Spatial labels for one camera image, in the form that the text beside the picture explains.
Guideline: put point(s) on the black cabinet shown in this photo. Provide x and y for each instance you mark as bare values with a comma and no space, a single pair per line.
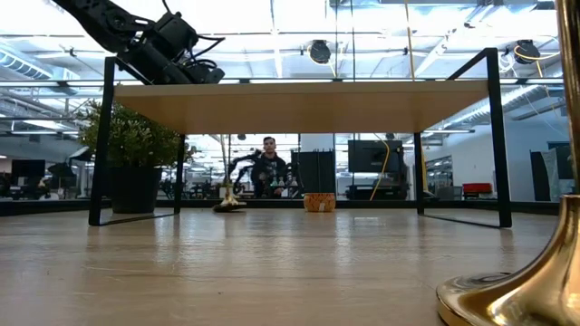
312,174

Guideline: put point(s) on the black background robot arm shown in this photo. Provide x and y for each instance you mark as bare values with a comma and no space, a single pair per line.
242,163

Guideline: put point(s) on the black aluminium rig frame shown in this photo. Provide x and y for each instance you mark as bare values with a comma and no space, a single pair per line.
385,204

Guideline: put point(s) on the short gold candlestick holder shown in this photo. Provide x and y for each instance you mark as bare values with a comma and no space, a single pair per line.
534,290

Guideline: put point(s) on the tall gold candlestick holder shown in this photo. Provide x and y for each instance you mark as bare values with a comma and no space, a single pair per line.
229,203

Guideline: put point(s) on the black wall screen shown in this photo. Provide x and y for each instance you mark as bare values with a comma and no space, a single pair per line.
375,156

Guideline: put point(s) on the person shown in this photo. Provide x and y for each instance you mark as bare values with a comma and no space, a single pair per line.
269,169

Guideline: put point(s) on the red box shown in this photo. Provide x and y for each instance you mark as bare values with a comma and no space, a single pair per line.
477,188

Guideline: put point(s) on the orange patterned candle tin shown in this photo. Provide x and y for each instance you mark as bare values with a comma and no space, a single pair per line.
319,202

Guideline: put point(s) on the green potted plant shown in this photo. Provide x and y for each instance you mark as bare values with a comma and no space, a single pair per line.
136,190

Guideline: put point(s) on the wooden riser shelf black legs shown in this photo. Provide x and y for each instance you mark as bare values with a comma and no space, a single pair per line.
299,108

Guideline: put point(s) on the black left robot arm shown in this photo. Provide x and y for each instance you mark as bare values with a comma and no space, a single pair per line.
99,18

